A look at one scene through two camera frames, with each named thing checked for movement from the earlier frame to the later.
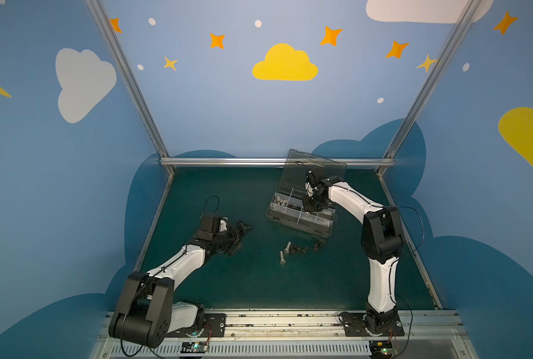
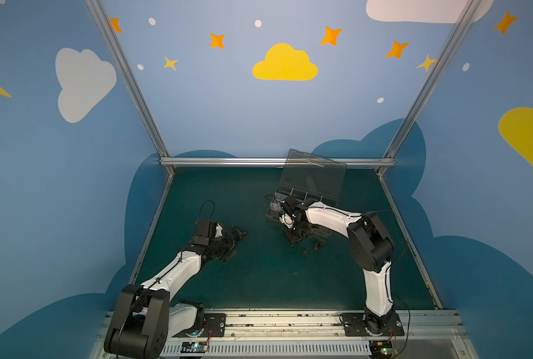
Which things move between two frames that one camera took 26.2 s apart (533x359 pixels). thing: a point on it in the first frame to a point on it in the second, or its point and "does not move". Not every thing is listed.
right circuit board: x=382 y=349 does not move
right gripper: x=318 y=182 to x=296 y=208
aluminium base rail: x=430 y=334 does not move
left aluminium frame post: x=114 y=47 does not move
